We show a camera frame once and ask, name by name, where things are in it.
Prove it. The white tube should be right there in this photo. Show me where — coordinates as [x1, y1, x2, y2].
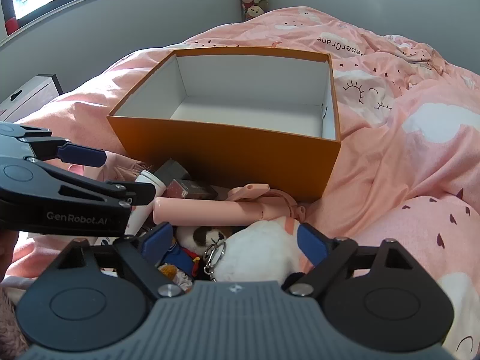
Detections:
[124, 170, 166, 235]

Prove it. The silver keyring clip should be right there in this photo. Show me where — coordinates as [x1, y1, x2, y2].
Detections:
[203, 241, 228, 283]

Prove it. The orange cardboard box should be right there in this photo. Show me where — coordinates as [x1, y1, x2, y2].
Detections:
[107, 47, 342, 204]

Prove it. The white and pink plush toy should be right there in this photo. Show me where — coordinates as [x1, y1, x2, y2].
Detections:
[214, 218, 316, 285]

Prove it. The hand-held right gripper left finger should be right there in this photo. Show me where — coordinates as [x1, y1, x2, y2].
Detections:
[56, 223, 194, 298]

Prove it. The pink printed blanket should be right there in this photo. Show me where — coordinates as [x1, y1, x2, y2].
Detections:
[0, 5, 480, 360]

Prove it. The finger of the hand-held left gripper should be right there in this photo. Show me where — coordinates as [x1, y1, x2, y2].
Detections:
[22, 139, 107, 168]
[35, 160, 157, 208]

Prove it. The pink selfie stick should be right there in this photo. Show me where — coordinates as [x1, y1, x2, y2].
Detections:
[152, 182, 307, 228]

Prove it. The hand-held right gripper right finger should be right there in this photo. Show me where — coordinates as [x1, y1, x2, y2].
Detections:
[282, 223, 410, 298]

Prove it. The dark grey box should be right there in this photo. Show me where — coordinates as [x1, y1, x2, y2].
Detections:
[154, 157, 193, 189]

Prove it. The small dark box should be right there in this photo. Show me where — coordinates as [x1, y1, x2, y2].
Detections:
[166, 179, 219, 200]

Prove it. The red panda plush toy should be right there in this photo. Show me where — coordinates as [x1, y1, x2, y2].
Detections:
[157, 226, 230, 279]

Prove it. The white cabinet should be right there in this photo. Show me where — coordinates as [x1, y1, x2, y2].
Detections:
[0, 74, 63, 123]

